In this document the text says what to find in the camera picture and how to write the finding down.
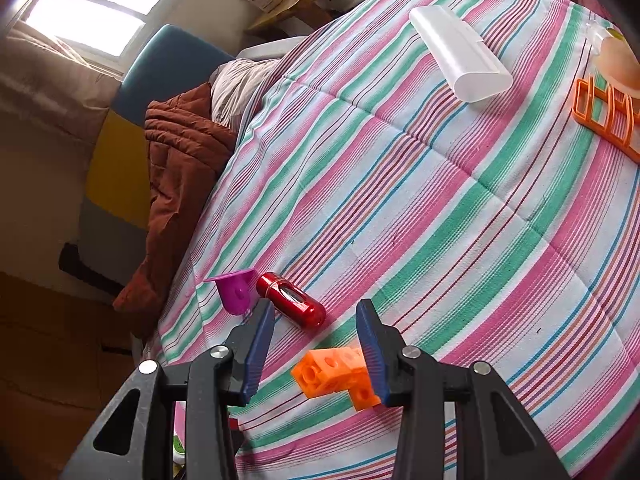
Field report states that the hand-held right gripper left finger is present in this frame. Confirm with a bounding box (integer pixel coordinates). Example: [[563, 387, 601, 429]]
[[60, 299, 277, 480]]

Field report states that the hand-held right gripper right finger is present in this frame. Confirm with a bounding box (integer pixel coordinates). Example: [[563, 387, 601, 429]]
[[355, 299, 571, 480]]

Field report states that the orange building block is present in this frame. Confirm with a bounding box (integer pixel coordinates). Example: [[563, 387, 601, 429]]
[[291, 346, 382, 412]]

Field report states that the red metallic cylinder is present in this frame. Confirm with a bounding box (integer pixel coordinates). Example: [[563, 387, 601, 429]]
[[256, 271, 327, 329]]

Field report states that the magenta plastic cup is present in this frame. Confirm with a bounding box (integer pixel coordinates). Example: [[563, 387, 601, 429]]
[[202, 269, 257, 317]]

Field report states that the striped blanket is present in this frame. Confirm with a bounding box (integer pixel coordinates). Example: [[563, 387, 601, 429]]
[[150, 0, 640, 480]]

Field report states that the brown quilt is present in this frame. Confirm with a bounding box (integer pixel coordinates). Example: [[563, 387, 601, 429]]
[[112, 82, 238, 333]]

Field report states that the pale pink pillow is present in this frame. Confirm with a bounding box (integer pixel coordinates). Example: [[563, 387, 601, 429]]
[[209, 57, 281, 131]]

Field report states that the grey bed sheet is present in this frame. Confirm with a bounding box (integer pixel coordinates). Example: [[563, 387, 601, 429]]
[[235, 35, 308, 61]]

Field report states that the white translucent plastic case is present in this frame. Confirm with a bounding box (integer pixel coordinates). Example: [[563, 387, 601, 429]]
[[409, 5, 514, 104]]

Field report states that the blue yellow padded headboard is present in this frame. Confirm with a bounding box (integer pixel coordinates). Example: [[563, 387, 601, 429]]
[[77, 24, 236, 281]]

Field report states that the orange plastic rack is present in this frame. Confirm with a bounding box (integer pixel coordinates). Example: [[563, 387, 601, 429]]
[[571, 74, 640, 163]]

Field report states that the beige curtain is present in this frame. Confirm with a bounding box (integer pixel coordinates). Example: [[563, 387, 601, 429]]
[[0, 27, 123, 146]]

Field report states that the window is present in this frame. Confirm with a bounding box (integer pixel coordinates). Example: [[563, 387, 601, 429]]
[[20, 0, 201, 58]]

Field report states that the peach round plastic object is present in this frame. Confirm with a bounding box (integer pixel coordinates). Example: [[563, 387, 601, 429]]
[[594, 35, 640, 98]]

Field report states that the clear small bottle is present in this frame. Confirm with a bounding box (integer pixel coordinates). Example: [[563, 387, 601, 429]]
[[585, 21, 626, 56]]

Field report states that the pink cloth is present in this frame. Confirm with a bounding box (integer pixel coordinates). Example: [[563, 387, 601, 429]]
[[575, 0, 621, 26]]

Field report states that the black bed bracket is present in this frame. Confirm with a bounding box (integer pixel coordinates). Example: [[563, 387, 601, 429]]
[[59, 242, 126, 296]]

